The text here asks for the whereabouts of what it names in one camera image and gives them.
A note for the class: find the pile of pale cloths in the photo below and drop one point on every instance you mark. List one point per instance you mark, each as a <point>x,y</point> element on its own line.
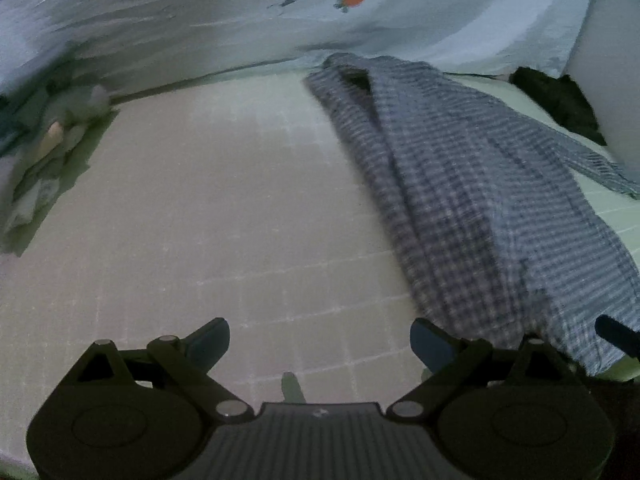
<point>55,150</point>

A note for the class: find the blue plaid shirt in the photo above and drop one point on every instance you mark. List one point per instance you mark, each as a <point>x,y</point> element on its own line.
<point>475,200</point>

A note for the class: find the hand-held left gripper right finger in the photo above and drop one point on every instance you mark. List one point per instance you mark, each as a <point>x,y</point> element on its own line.
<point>431,345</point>

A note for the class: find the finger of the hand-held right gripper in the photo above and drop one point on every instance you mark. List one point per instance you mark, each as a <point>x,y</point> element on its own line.
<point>617,335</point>

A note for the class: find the light blue carrot print sheet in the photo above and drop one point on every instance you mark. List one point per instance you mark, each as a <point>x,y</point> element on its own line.
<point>250,20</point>

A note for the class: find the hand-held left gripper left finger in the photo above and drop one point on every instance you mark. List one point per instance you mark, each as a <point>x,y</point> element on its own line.
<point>211,344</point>

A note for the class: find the dark green cloth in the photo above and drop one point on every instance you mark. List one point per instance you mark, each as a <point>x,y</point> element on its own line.
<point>560,102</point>

